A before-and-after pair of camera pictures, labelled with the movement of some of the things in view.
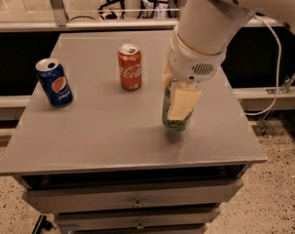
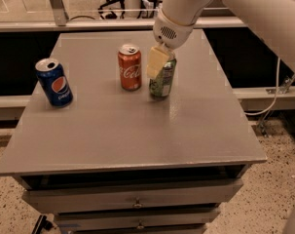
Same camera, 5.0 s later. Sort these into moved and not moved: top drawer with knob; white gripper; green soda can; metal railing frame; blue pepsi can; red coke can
Moved: white gripper; green soda can
Not moved: red coke can; metal railing frame; top drawer with knob; blue pepsi can
